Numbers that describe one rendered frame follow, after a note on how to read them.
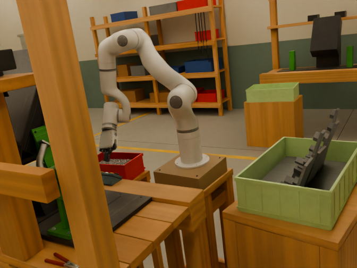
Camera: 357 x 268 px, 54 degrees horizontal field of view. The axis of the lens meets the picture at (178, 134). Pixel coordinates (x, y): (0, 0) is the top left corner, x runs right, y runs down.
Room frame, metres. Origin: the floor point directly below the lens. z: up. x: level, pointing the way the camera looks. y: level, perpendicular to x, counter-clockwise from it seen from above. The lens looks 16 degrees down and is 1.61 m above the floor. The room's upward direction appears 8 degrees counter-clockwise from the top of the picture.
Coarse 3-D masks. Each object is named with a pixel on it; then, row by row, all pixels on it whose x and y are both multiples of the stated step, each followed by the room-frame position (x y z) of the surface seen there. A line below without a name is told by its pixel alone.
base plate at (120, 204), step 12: (108, 192) 1.61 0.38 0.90; (120, 192) 1.59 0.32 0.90; (108, 204) 1.48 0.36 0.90; (120, 204) 1.47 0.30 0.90; (132, 204) 1.45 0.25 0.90; (144, 204) 1.45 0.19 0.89; (36, 216) 1.45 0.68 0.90; (48, 216) 1.44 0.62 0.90; (120, 216) 1.35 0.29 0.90; (48, 228) 1.33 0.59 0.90; (60, 240) 1.23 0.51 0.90; (72, 240) 1.21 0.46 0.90
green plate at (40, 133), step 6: (42, 126) 1.63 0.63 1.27; (36, 132) 1.59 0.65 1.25; (42, 132) 1.62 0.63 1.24; (36, 138) 1.58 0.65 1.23; (42, 138) 1.60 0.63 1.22; (48, 138) 1.63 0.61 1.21; (36, 144) 1.57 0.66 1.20; (48, 150) 1.60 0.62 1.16; (36, 156) 1.61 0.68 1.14; (48, 156) 1.58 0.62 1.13; (48, 162) 1.57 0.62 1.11
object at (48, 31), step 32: (32, 0) 0.94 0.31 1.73; (64, 0) 1.00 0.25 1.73; (32, 32) 0.96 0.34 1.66; (64, 32) 0.98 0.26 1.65; (32, 64) 0.97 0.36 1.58; (64, 64) 0.96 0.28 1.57; (0, 96) 1.20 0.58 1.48; (64, 96) 0.94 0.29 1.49; (0, 128) 1.17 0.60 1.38; (64, 128) 0.94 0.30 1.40; (0, 160) 1.15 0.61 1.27; (64, 160) 0.95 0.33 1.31; (96, 160) 1.00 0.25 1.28; (64, 192) 0.97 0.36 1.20; (96, 192) 0.97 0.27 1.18; (0, 224) 1.18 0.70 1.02; (32, 224) 1.19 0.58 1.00; (96, 224) 0.95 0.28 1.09; (96, 256) 0.93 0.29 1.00
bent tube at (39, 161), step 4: (40, 140) 1.56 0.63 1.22; (44, 140) 1.56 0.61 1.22; (40, 144) 1.57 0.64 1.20; (44, 144) 1.56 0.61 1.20; (48, 144) 1.57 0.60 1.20; (40, 148) 1.54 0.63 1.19; (44, 148) 1.55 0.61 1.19; (40, 152) 1.53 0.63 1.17; (44, 152) 1.54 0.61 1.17; (40, 156) 1.52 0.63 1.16; (36, 160) 1.51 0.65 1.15; (40, 160) 1.51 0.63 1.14; (36, 164) 1.50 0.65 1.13; (40, 164) 1.50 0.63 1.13
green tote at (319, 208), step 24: (288, 144) 1.92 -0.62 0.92; (312, 144) 1.83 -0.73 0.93; (336, 144) 1.76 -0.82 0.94; (264, 168) 1.69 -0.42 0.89; (240, 192) 1.45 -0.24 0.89; (264, 192) 1.38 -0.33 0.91; (288, 192) 1.31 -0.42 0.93; (312, 192) 1.25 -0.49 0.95; (336, 192) 1.28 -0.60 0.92; (288, 216) 1.32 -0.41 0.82; (312, 216) 1.26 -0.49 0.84; (336, 216) 1.27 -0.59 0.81
